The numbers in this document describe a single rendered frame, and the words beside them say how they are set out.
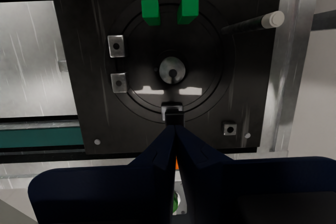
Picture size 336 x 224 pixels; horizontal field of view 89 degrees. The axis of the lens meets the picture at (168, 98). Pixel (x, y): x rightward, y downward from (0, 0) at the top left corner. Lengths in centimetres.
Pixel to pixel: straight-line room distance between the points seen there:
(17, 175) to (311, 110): 53
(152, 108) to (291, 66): 18
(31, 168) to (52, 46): 18
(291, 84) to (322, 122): 21
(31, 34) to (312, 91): 48
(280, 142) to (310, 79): 16
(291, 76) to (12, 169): 41
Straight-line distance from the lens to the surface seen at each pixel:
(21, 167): 34
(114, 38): 17
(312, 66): 41
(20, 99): 35
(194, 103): 20
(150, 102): 19
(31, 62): 32
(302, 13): 27
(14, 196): 57
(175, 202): 30
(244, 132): 25
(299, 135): 45
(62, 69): 24
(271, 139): 30
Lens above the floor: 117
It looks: 73 degrees down
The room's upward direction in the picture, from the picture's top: 177 degrees clockwise
